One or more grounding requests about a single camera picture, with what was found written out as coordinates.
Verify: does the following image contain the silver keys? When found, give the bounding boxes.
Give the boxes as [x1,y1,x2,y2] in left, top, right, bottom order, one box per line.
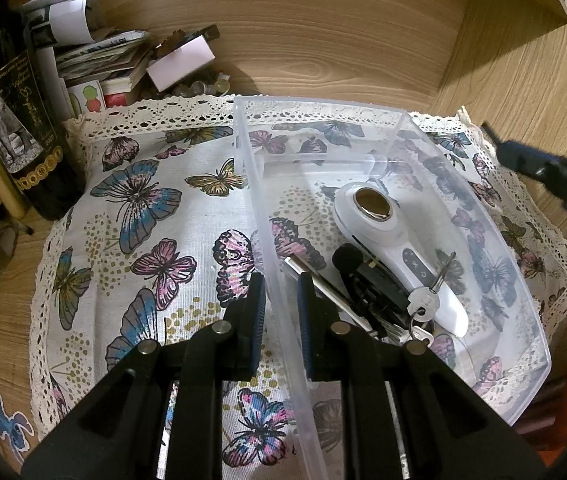
[385,252,469,347]

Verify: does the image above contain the black clip microphone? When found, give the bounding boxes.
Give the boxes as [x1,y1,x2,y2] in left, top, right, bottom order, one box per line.
[332,243,408,330]

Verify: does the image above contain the silver metal rod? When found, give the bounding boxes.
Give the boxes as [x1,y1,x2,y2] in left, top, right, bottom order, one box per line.
[283,255,377,337]

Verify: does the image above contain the white handheld massager device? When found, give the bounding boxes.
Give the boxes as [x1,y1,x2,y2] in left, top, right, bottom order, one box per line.
[333,182,468,336]

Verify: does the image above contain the clear plastic storage box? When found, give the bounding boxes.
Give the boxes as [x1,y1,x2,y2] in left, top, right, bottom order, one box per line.
[233,96,550,479]

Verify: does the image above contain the blue cartoon character sticker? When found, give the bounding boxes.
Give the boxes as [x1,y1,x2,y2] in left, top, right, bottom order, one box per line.
[0,394,34,460]

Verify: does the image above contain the butterfly print lace cloth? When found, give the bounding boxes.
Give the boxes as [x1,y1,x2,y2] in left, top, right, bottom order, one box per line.
[28,95,567,480]

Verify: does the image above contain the thin yellow candle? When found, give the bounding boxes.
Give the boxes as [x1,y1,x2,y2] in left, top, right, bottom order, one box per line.
[0,159,29,220]

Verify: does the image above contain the dark wine bottle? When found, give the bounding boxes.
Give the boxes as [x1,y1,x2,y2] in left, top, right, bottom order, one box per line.
[0,4,86,221]

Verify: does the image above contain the stack of papers and books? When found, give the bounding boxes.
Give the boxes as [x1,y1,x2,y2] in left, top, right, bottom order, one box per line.
[56,30,152,116]

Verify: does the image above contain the white small cardboard box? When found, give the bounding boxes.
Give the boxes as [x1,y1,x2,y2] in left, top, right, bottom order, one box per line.
[146,36,215,92]

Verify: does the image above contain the rolled white paper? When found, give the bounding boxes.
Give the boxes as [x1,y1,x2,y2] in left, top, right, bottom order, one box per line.
[20,0,105,47]

